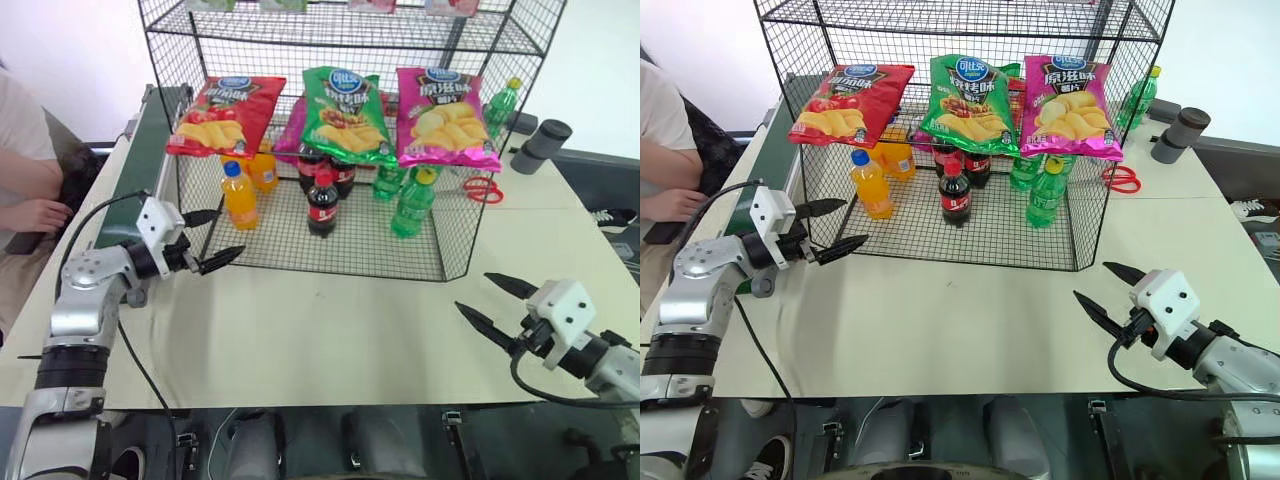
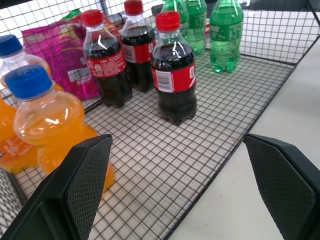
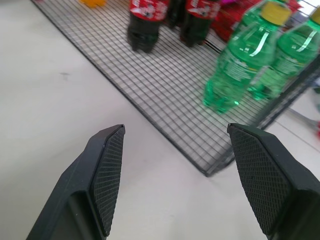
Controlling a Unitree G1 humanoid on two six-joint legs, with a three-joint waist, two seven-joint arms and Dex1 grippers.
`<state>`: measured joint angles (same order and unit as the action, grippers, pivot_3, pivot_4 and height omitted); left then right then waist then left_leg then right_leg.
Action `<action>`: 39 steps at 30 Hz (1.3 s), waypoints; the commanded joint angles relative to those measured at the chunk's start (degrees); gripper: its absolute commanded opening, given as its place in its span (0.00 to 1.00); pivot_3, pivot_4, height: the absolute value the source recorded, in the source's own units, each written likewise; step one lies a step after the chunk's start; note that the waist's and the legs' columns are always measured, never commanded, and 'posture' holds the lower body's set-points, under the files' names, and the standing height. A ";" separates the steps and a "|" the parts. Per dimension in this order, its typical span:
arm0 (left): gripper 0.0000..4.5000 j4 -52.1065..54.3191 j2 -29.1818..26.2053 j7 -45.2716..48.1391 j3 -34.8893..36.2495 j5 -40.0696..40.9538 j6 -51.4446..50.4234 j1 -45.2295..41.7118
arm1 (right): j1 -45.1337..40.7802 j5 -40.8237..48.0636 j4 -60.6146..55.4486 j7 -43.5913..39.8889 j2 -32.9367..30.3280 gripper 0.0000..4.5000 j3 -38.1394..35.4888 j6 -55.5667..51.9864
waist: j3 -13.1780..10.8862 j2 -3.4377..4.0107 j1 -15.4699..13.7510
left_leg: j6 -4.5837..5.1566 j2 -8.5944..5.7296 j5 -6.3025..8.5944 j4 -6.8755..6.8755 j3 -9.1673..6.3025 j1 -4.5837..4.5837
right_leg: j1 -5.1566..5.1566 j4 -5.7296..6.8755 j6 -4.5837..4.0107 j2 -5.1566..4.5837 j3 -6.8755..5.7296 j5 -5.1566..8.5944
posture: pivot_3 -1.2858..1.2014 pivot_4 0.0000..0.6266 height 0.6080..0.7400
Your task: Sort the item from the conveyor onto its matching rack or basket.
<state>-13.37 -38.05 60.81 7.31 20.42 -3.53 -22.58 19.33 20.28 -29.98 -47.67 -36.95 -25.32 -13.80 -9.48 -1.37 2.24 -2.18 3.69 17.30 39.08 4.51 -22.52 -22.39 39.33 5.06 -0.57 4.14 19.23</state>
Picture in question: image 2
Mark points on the orange soda bottle blue cap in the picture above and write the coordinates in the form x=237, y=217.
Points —
x=50, y=120
x=10, y=75

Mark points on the cola bottle red cap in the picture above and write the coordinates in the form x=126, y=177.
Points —
x=175, y=75
x=138, y=47
x=107, y=67

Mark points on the green snack bag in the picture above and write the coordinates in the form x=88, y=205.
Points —
x=72, y=14

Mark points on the green soda bottle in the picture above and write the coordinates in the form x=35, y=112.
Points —
x=226, y=37
x=197, y=27
x=178, y=12

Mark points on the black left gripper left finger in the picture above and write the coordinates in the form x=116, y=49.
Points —
x=75, y=190

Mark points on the magenta snack bag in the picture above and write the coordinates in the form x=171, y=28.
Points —
x=62, y=55

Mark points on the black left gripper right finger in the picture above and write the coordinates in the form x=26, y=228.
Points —
x=285, y=180

